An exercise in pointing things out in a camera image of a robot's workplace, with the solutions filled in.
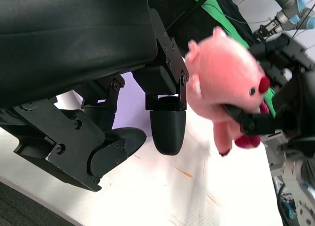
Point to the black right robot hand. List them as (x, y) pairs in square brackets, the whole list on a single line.
[(295, 100)]

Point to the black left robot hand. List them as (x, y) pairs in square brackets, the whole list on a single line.
[(73, 39)]

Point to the pink plush doll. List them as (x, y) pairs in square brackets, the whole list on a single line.
[(221, 71)]

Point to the grey blue background robot arm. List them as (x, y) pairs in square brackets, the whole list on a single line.
[(288, 16)]

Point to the purple plastic plate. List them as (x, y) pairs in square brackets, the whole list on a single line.
[(133, 105)]

